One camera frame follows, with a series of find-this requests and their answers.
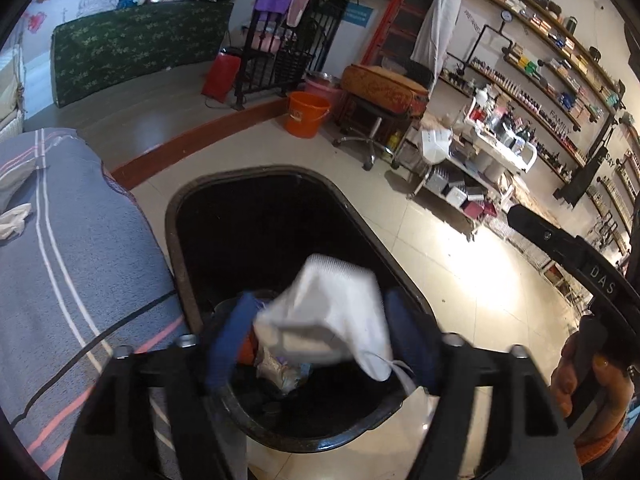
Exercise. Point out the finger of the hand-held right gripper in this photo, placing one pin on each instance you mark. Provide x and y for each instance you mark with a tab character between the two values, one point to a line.
545	235

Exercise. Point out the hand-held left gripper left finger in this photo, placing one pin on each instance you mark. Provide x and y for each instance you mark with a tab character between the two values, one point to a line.
227	350

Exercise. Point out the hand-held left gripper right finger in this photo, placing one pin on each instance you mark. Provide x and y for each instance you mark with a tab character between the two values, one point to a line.
412	335

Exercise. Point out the black trash bin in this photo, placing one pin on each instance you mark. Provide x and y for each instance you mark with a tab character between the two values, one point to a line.
260	220

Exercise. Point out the person's right forearm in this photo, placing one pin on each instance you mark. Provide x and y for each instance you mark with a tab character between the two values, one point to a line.
597	450

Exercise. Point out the person's right hand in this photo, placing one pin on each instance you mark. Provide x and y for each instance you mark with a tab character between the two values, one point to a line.
565	392

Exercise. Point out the white trolley cart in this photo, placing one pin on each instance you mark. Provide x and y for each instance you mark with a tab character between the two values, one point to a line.
480	160

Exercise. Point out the white paper bag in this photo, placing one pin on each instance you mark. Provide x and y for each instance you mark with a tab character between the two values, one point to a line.
435	144

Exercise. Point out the brown padded stool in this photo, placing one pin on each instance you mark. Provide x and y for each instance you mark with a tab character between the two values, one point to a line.
385	87

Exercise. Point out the white hanging coat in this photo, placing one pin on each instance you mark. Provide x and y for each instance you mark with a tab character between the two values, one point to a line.
440	25

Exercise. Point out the orange bucket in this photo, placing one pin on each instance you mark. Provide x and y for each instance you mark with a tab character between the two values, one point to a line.
306	117

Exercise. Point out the crumpled white tissue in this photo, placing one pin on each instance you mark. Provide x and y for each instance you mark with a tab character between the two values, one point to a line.
12	222

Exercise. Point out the red ladder shelf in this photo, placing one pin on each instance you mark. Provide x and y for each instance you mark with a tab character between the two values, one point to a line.
400	15

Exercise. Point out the pink basin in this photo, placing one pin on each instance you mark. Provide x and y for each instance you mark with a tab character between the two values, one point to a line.
322	85

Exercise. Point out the red bag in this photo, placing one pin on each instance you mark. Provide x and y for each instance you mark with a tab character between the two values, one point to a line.
220	75

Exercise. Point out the black metal rack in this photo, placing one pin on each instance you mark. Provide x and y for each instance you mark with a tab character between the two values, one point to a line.
295	55

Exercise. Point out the white wicker sofa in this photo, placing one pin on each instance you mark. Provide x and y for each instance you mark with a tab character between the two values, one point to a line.
10	100

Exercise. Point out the blue wall sign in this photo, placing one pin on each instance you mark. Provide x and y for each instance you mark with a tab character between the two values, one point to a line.
358	15

